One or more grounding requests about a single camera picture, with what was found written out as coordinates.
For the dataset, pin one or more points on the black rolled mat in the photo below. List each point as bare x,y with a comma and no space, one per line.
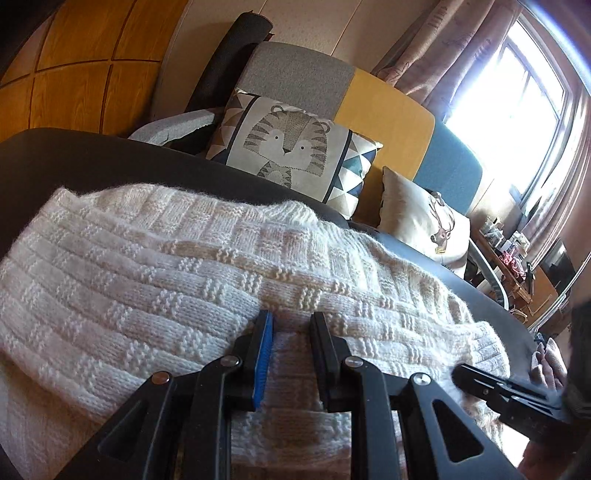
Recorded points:
221,60

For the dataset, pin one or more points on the grey yellow blue sofa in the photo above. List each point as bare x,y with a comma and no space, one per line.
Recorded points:
383,106

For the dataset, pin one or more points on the white knitted sweater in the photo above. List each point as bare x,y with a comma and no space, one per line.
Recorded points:
161,277

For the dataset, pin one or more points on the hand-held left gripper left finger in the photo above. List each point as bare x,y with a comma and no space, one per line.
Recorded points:
263,355

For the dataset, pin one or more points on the window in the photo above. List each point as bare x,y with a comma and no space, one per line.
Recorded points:
517,101

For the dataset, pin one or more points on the wooden wardrobe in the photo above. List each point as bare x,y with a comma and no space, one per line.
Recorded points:
83,69

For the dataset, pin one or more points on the pink cloth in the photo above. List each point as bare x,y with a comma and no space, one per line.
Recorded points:
551,364

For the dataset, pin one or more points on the cluttered side table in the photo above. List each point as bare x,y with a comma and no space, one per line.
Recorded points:
508,263

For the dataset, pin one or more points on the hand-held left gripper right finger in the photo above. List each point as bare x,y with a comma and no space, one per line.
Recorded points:
321,360

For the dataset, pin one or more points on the tiger print cushion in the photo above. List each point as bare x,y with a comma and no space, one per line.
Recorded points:
286,143

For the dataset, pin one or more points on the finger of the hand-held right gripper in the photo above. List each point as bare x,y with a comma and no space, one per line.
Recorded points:
503,408
498,385

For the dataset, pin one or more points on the beige curtain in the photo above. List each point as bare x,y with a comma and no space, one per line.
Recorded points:
568,184
438,46

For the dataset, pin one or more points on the deer print cushion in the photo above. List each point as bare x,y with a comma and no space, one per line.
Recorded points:
415,217

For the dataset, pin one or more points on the black television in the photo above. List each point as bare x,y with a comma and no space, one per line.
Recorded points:
558,267

